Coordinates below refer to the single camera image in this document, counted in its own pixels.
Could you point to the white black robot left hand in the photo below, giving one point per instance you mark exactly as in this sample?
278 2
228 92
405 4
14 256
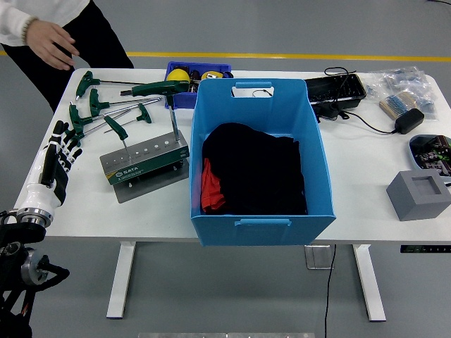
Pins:
46 190

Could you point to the person's right hand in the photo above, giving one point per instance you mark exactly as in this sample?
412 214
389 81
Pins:
49 42

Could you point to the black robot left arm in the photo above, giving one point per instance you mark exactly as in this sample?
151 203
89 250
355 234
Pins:
14 232

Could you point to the person's right forearm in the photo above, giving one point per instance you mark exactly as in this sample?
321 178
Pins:
10 21

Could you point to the blue folding plastic box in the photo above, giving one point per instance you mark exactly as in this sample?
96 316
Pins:
260 232

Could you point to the person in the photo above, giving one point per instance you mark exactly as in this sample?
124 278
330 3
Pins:
98 38

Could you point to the white table leg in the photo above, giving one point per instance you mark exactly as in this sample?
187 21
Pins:
121 281
370 285

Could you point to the yellow ball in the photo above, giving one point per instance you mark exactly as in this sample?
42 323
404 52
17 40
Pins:
177 75

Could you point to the brown rectangular block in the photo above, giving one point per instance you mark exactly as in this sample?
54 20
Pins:
181 67

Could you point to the small dark blue parts bin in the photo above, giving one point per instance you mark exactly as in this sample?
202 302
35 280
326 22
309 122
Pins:
183 102

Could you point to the dark cylindrical jar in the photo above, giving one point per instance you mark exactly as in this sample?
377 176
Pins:
195 75

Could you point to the red cloth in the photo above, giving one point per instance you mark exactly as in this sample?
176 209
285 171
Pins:
209 190

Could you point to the yellow tape measure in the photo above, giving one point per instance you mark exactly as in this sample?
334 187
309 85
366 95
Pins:
211 75

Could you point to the black cloth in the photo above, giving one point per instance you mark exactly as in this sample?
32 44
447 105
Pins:
253 169

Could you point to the metal floor plate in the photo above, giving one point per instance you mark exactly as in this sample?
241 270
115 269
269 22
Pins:
317 257

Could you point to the small black device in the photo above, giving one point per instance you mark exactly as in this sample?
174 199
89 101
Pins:
327 111

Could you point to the black plastic tray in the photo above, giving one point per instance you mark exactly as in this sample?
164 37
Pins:
334 88

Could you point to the tan resistor strip bundle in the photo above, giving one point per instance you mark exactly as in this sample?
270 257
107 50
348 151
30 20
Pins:
396 105

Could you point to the clear plastic bag of resistors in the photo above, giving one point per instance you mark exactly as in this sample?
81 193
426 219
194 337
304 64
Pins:
405 81

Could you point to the grey block with square recess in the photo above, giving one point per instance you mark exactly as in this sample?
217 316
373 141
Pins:
412 204

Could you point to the black power adapter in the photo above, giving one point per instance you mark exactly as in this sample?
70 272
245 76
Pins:
408 120

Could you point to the pale blue shallow dish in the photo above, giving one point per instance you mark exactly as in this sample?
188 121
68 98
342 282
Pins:
415 148

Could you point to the black table control panel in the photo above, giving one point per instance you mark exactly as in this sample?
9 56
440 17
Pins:
426 249

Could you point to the dark electronic parts pile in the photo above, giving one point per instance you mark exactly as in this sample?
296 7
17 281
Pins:
435 155

